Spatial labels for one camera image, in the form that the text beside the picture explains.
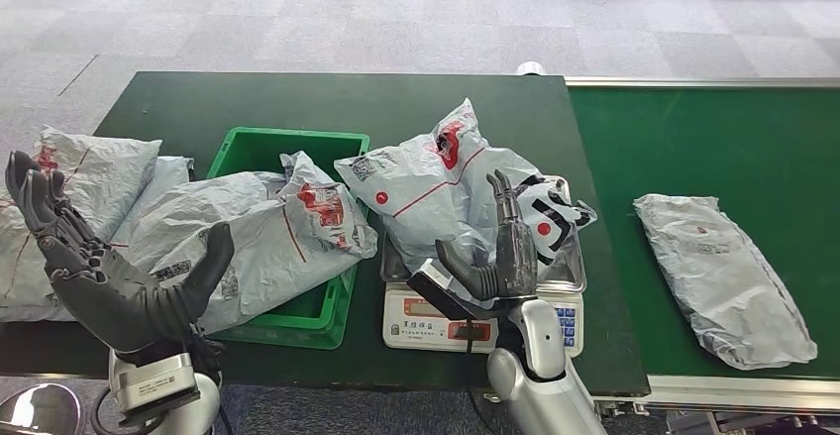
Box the grey red-logo parcel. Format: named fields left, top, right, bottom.
left=108, top=151, right=380, bottom=335

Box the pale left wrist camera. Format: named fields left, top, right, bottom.
left=108, top=351, right=201, bottom=420

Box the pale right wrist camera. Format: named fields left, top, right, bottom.
left=406, top=259, right=500, bottom=322

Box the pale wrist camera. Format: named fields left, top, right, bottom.
left=108, top=351, right=201, bottom=420
left=406, top=259, right=500, bottom=322

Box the shiny chrome dome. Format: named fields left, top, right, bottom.
left=0, top=382, right=86, bottom=435

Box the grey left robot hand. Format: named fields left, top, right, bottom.
left=5, top=151, right=236, bottom=355

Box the large grey red-print parcel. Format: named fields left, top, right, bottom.
left=0, top=125, right=163, bottom=323

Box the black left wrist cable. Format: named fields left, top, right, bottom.
left=88, top=384, right=165, bottom=435

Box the white electronic scale body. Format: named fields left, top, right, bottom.
left=382, top=283, right=585, bottom=358

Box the green plastic crate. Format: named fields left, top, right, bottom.
left=206, top=127, right=372, bottom=351

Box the white parcel black-white pattern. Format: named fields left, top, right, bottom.
left=333, top=97, right=598, bottom=289

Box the plain grey wrinkled parcel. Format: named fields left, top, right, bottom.
left=633, top=193, right=819, bottom=373

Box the green conveyor belt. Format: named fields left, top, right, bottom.
left=569, top=86, right=840, bottom=380

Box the flat white QR-code parcel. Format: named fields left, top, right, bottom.
left=108, top=156, right=195, bottom=250

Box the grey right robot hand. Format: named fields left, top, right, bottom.
left=435, top=168, right=541, bottom=303

